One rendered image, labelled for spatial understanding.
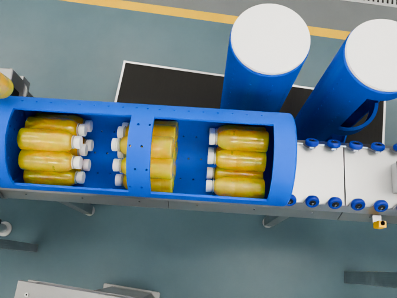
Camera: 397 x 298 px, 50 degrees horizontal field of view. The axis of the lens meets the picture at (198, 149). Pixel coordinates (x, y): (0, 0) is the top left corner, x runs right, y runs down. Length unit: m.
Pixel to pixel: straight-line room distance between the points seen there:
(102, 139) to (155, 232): 1.00
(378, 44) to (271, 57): 0.38
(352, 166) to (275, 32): 0.54
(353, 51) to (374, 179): 0.44
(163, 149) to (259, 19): 0.62
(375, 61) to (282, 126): 0.51
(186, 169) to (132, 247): 1.03
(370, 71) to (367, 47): 0.09
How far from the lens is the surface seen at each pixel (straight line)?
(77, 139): 1.31
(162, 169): 1.27
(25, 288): 1.37
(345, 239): 2.49
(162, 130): 1.30
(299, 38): 1.57
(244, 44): 1.53
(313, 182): 1.51
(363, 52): 1.61
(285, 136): 1.21
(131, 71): 2.49
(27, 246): 2.38
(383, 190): 1.59
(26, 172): 1.42
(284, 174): 1.20
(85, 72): 2.71
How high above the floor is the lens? 2.36
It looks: 74 degrees down
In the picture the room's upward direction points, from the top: straight up
